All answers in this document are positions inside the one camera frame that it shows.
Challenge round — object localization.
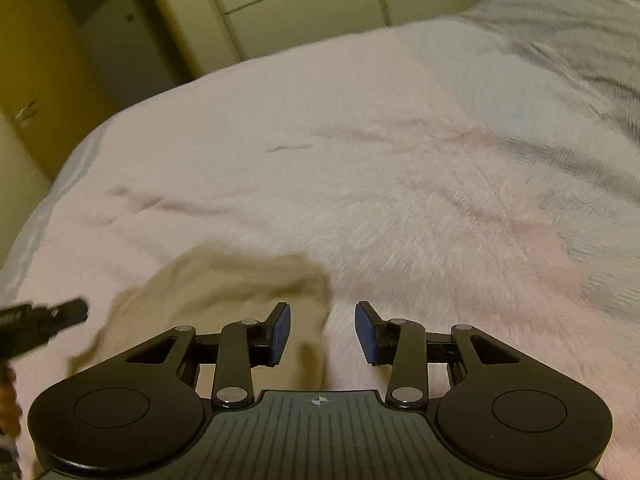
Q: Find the wooden door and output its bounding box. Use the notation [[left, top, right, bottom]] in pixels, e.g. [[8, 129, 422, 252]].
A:
[[0, 0, 121, 181]]

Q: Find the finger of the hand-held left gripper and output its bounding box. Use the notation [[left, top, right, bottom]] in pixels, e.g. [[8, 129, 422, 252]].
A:
[[47, 298, 90, 333]]

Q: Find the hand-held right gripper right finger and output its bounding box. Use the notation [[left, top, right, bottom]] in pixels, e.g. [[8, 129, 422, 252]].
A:
[[354, 301, 517, 409]]

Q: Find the beige garment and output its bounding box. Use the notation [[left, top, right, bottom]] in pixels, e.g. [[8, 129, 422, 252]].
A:
[[67, 252, 332, 393]]

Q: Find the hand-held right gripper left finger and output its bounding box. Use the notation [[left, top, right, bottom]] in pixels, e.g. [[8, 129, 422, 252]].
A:
[[125, 301, 292, 409]]

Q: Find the grey and pink blanket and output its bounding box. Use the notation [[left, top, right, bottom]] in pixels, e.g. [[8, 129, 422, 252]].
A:
[[0, 0, 640, 480]]

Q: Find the person's left hand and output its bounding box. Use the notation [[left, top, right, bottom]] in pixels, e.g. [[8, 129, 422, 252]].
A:
[[0, 357, 23, 441]]

